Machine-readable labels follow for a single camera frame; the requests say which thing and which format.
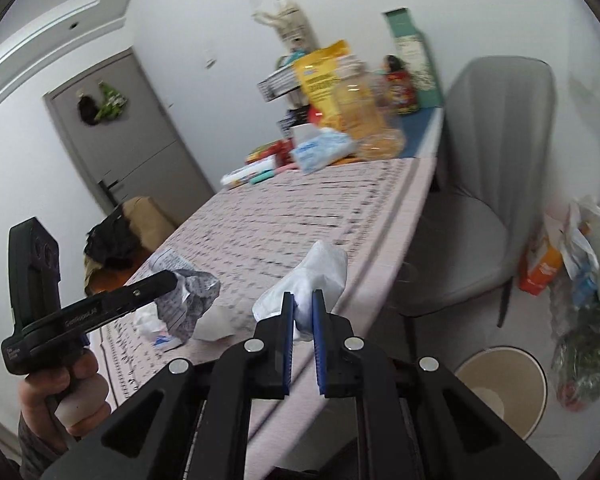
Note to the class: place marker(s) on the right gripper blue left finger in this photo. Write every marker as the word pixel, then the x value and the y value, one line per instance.
pixel 289 305

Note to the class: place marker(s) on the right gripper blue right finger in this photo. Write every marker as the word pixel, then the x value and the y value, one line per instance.
pixel 319 324

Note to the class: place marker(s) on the white tissue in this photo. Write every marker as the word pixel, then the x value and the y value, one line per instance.
pixel 324 268

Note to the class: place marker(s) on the white paper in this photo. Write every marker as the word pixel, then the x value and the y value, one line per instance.
pixel 169 321

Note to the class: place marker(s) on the round white trash bin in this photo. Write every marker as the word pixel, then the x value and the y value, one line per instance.
pixel 511 382

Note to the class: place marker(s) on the person's left hand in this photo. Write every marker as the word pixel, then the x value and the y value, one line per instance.
pixel 67 401

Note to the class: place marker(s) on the brown chair with black clothes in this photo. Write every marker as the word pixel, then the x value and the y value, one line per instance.
pixel 118 246

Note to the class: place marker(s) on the teal marker pen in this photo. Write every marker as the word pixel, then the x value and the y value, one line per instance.
pixel 263 177

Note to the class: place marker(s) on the white tube package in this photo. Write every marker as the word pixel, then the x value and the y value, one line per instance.
pixel 244 174

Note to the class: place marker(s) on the blue tissue pack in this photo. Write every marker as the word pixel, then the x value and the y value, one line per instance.
pixel 316 148

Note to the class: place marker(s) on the grey upholstered chair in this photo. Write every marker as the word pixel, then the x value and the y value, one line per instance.
pixel 491 170

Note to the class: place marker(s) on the grey door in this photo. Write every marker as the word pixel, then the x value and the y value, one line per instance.
pixel 123 142

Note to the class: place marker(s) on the clear plastic jug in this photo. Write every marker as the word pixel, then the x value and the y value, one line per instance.
pixel 366 114

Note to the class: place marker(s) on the orange paper bag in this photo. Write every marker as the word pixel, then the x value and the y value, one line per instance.
pixel 542 258

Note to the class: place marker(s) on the red decorated tin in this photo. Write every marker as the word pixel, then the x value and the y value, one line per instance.
pixel 401 89

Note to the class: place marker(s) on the yellow snack bag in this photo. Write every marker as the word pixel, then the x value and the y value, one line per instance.
pixel 316 73

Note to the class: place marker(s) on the bag of green vegetables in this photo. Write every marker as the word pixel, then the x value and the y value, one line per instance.
pixel 576 362

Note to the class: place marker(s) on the green tall box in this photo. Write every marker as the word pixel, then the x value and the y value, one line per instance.
pixel 412 49

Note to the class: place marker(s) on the white plastic bag with goods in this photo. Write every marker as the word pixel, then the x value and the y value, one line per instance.
pixel 580 249

